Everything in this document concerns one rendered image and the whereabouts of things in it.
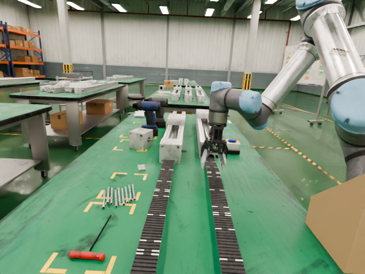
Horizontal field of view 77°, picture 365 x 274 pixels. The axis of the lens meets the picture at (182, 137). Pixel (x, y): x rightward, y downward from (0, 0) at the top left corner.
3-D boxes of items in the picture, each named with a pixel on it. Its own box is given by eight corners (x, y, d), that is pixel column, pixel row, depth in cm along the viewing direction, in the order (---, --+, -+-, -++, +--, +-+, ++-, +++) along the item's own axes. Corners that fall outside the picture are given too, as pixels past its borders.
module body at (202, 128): (219, 159, 115) (220, 143, 113) (199, 157, 115) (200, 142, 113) (207, 123, 192) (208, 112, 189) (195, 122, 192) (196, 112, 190)
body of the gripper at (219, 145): (206, 155, 88) (208, 124, 85) (205, 147, 97) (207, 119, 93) (226, 156, 88) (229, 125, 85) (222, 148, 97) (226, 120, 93)
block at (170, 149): (185, 164, 107) (186, 145, 104) (158, 162, 107) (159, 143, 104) (186, 157, 115) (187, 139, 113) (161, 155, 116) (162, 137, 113)
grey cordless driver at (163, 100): (167, 128, 169) (168, 98, 163) (139, 128, 166) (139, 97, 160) (167, 125, 176) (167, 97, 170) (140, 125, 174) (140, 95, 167)
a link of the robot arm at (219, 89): (225, 82, 80) (206, 81, 85) (221, 114, 83) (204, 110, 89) (238, 82, 85) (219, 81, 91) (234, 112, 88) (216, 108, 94)
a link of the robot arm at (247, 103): (269, 103, 82) (242, 99, 90) (258, 86, 74) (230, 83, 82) (259, 123, 81) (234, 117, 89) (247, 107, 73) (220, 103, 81)
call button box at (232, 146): (239, 154, 123) (240, 143, 121) (221, 154, 123) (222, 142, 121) (236, 149, 130) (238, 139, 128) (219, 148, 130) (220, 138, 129)
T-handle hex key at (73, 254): (104, 263, 52) (103, 256, 51) (67, 260, 52) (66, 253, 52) (125, 219, 67) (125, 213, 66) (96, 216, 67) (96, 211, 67)
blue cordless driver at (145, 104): (159, 136, 147) (160, 102, 141) (128, 136, 145) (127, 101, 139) (159, 133, 155) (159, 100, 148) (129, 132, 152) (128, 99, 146)
